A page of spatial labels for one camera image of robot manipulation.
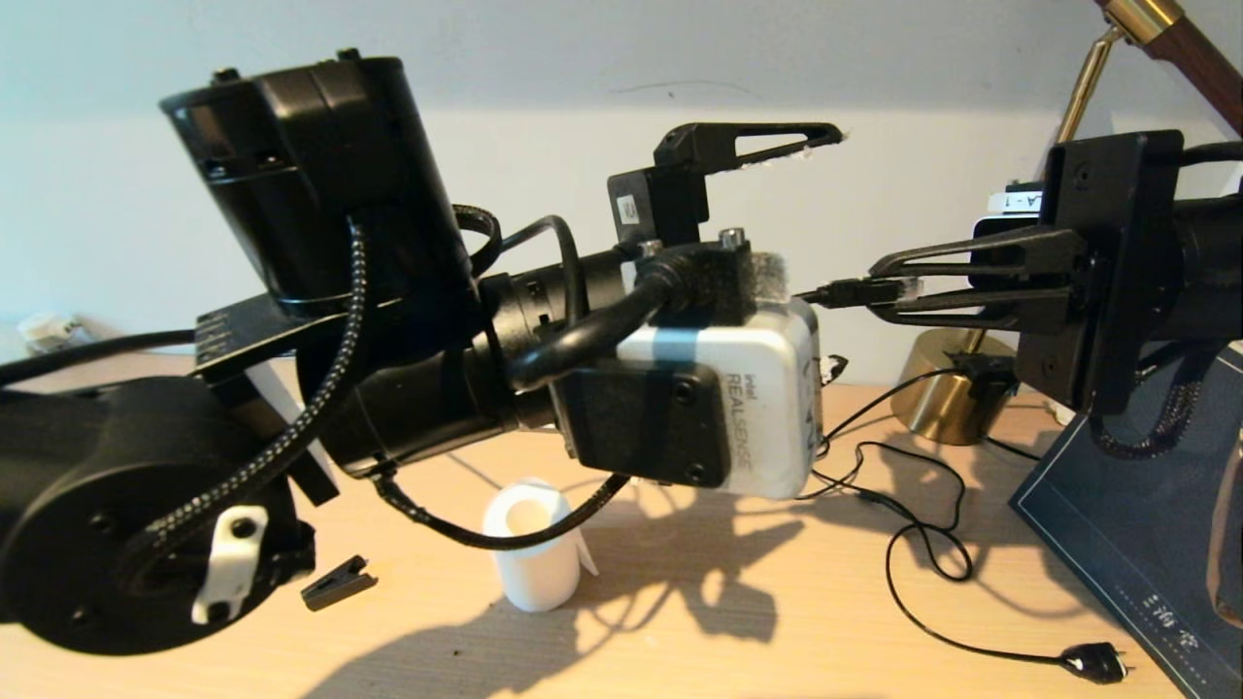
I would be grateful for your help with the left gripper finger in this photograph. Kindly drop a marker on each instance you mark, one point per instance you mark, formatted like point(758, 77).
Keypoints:
point(699, 146)

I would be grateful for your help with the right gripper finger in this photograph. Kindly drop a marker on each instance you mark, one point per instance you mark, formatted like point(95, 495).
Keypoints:
point(1029, 309)
point(1029, 248)

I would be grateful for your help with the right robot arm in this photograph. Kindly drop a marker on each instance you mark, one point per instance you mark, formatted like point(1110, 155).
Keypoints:
point(1204, 262)

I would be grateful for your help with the brass desk lamp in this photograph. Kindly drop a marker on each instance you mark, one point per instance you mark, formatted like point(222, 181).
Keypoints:
point(937, 396)

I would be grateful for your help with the black plastic clip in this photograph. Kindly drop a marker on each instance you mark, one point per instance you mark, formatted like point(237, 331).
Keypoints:
point(335, 585)

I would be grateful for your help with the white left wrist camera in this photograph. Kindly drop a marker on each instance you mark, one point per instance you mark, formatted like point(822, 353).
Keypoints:
point(767, 408)

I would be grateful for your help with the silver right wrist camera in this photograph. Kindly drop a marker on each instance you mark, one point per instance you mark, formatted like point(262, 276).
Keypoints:
point(1010, 225)

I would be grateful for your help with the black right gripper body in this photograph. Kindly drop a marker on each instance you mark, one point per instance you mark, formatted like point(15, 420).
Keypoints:
point(1117, 243)

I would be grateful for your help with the white toilet paper roll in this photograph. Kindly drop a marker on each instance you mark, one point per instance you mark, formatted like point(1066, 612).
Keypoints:
point(534, 582)

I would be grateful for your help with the dark blue gift bag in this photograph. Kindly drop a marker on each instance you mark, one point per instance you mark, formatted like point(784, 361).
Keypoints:
point(1117, 544)

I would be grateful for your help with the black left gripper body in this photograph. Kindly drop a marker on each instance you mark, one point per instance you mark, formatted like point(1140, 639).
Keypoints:
point(660, 209)

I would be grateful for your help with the small white connector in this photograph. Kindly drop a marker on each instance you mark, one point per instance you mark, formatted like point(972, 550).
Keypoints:
point(1060, 410)

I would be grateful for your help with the black adapter on lamp base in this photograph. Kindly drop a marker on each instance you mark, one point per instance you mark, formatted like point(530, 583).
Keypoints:
point(983, 374)

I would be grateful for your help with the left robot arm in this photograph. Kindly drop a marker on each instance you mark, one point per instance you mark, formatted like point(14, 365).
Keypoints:
point(320, 194)

